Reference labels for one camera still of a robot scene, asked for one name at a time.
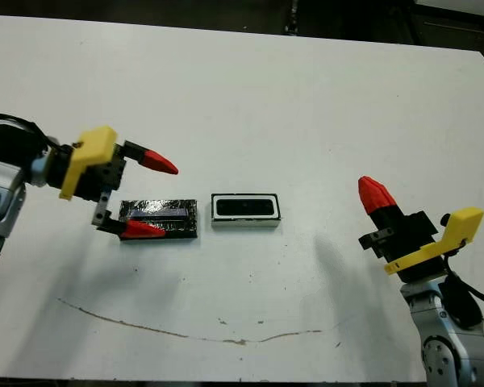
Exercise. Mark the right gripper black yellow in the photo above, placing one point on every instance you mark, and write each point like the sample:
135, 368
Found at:
411, 242

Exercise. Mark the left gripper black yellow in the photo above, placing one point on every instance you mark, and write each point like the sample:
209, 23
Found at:
88, 177

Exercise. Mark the white furniture edge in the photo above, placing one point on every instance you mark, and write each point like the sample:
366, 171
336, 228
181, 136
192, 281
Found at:
460, 2

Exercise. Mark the dark metal floor post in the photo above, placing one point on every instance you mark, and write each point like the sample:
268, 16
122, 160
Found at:
293, 18

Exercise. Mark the glossy black box lid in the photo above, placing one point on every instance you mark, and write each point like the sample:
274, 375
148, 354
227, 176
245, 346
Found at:
173, 209

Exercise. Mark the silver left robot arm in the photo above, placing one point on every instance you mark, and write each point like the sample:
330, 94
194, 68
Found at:
0, 193

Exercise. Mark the white camera box base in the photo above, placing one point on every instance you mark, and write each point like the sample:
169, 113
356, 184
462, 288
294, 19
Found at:
242, 223

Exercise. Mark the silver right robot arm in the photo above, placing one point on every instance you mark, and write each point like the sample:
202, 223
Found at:
447, 350

